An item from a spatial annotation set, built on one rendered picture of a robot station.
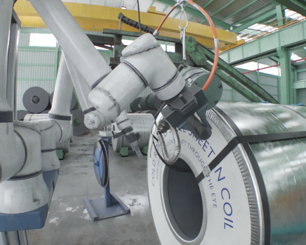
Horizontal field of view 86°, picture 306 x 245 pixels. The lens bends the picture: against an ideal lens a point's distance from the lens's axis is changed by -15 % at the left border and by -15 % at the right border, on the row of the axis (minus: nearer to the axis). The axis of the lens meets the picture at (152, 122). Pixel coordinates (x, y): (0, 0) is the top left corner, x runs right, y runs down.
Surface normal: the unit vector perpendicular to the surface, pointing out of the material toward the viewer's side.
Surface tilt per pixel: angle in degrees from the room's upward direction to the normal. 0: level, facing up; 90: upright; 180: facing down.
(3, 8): 90
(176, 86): 108
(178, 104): 50
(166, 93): 133
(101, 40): 90
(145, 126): 71
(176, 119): 115
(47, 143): 90
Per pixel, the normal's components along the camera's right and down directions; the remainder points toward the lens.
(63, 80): 0.23, 0.07
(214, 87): 0.26, 0.45
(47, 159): 0.68, -0.30
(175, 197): 0.32, -0.39
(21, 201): 0.50, -0.30
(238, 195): -0.94, 0.01
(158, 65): 0.43, 0.32
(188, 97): -0.58, -0.63
